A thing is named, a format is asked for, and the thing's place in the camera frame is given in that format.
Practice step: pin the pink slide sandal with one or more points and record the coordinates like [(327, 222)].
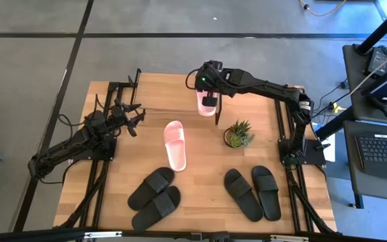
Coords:
[(176, 158), (207, 111)]

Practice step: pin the black slide sandal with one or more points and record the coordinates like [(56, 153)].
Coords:
[(242, 195), (266, 192), (160, 210), (151, 186)]

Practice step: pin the black laptop keyboard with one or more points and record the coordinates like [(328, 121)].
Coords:
[(381, 154)]

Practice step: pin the black aluminium table frame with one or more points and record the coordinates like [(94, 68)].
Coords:
[(296, 201)]

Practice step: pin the yellow tape piece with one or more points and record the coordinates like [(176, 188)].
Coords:
[(338, 108)]

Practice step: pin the grey side table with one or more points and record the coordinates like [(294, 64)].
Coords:
[(358, 111)]

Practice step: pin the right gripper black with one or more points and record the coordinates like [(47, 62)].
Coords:
[(210, 79)]

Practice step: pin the white paper sheet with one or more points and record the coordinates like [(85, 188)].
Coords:
[(330, 149)]

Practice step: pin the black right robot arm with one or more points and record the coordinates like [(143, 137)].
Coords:
[(264, 85)]

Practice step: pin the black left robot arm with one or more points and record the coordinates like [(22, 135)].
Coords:
[(62, 148)]

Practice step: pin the black aluminium crossbar with brackets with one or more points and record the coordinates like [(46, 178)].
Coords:
[(180, 235)]

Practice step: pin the wooden shelf with black frame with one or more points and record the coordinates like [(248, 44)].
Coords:
[(166, 90)]

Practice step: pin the black power adapter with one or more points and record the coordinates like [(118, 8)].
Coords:
[(378, 60)]

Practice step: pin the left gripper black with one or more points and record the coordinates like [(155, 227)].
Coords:
[(119, 116)]

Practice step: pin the green succulent in black pot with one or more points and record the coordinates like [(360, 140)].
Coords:
[(238, 135)]

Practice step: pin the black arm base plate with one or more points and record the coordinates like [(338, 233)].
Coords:
[(314, 158), (107, 153)]

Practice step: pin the black diagonal stand pole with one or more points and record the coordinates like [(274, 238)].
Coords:
[(381, 28)]

